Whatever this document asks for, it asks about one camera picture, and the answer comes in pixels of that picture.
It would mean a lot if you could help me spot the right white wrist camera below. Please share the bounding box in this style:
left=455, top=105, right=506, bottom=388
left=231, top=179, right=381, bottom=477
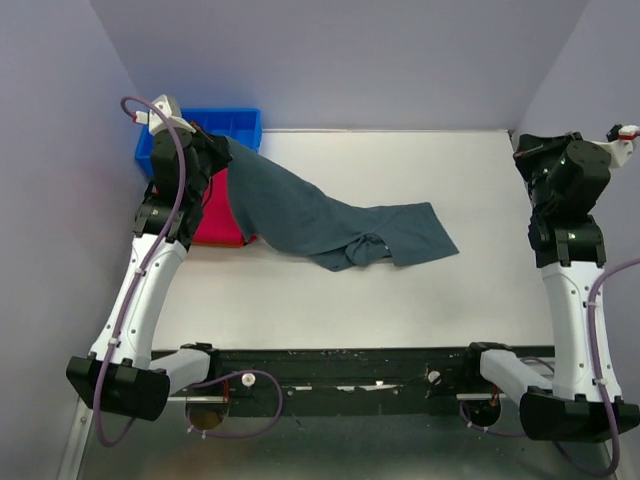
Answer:
left=597, top=124, right=639, bottom=169

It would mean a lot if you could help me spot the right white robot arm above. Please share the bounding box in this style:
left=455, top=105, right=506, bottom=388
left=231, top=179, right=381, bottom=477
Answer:
left=459, top=125, right=639, bottom=443

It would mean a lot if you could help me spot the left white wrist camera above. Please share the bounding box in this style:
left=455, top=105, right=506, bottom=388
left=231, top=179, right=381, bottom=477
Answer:
left=133, top=94, right=196, bottom=136

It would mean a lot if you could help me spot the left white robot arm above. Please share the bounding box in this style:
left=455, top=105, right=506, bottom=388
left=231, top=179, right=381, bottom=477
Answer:
left=66, top=128, right=231, bottom=421

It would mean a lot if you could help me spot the blue plastic divided bin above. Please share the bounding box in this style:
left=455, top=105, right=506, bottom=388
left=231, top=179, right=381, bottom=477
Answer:
left=134, top=108, right=262, bottom=177

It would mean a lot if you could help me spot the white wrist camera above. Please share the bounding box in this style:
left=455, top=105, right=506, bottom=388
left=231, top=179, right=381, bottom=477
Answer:
left=597, top=124, right=639, bottom=169
left=133, top=94, right=196, bottom=136

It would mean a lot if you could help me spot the grey blue t shirt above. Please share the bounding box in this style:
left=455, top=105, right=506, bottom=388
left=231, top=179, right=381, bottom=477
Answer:
left=227, top=138, right=459, bottom=272

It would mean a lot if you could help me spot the folded magenta t shirt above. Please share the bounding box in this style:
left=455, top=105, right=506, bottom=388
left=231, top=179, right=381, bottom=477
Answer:
left=193, top=170, right=245, bottom=242

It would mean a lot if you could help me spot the aluminium extrusion frame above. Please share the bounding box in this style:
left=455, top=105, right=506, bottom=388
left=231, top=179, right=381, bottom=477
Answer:
left=54, top=349, right=171, bottom=480

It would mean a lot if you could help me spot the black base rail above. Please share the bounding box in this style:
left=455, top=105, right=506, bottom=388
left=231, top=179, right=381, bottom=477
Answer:
left=162, top=344, right=556, bottom=419

